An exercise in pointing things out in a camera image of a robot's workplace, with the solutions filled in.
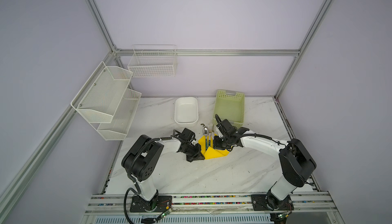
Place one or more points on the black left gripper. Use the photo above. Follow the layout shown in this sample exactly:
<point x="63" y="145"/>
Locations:
<point x="196" y="156"/>

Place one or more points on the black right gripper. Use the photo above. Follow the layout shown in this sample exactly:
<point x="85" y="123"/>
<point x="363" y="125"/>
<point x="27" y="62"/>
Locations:
<point x="215" y="143"/>

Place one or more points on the fork with green handle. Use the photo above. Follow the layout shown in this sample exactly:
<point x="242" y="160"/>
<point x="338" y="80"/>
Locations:
<point x="210" y="138"/>

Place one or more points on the spoon with green handle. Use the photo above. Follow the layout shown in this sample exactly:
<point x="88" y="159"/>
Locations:
<point x="206" y="135"/>

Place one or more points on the yellow paper napkin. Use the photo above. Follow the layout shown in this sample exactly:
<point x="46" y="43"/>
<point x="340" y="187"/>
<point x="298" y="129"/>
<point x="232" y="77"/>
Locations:
<point x="211" y="153"/>

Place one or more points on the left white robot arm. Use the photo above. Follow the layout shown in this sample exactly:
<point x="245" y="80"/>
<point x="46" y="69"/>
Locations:
<point x="141" y="160"/>

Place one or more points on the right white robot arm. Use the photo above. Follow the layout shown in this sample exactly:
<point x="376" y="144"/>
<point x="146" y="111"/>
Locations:
<point x="297" y="165"/>

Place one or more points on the light green perforated basket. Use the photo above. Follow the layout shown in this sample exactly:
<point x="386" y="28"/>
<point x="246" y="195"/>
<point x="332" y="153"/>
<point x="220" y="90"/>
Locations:
<point x="229" y="105"/>

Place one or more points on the white plastic cutlery tub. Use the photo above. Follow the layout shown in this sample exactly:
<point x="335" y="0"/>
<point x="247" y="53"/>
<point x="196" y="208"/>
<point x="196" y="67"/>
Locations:
<point x="186" y="111"/>

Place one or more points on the lower white mesh shelf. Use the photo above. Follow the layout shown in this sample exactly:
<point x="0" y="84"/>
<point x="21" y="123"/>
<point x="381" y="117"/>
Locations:
<point x="119" y="127"/>

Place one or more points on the white mesh shelf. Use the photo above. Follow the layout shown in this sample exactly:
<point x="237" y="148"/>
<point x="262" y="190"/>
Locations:
<point x="99" y="99"/>
<point x="119" y="127"/>

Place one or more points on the upper white mesh shelf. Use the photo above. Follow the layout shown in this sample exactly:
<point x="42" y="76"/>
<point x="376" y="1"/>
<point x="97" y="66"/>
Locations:
<point x="99" y="99"/>

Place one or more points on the white wire wall basket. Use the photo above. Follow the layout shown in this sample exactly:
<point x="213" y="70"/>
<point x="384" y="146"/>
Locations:
<point x="153" y="61"/>

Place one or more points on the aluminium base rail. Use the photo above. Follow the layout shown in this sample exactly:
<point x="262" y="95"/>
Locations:
<point x="214" y="208"/>

